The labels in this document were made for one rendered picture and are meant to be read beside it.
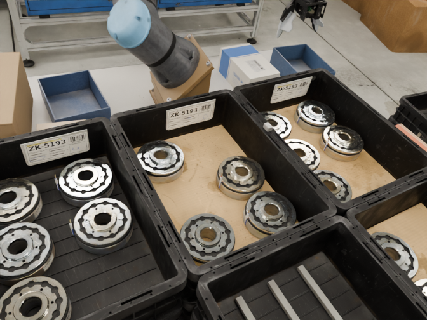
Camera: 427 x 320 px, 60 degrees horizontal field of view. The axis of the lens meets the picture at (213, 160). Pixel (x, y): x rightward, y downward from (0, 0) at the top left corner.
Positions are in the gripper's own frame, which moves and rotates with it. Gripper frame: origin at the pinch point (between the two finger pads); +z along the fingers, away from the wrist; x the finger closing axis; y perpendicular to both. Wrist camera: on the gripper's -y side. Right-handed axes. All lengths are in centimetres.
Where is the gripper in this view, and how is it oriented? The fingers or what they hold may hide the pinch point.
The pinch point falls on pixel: (295, 33)
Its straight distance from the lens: 135.2
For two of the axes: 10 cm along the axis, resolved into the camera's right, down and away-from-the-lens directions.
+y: 3.6, 7.0, -6.1
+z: -0.5, 6.7, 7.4
